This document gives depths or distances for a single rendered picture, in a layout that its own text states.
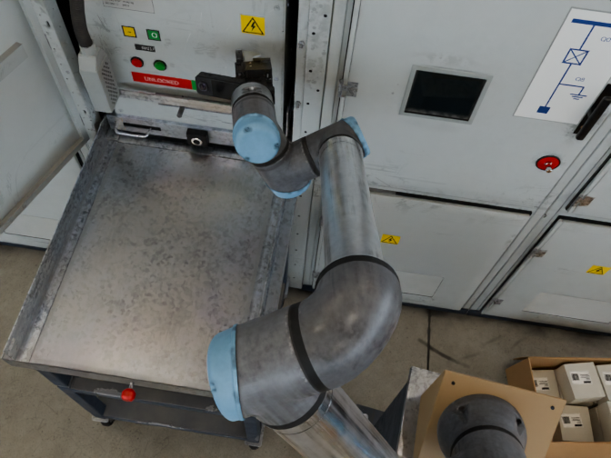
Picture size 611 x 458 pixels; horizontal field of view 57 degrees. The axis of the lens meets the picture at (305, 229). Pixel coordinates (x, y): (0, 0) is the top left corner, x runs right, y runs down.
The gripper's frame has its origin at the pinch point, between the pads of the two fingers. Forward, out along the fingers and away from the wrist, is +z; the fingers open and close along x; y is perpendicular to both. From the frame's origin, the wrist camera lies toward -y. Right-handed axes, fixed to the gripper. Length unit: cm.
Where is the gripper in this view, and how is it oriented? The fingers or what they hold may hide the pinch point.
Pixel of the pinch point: (237, 54)
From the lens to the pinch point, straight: 142.1
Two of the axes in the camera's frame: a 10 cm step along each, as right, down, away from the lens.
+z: -1.3, -7.0, 7.0
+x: 0.2, -7.1, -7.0
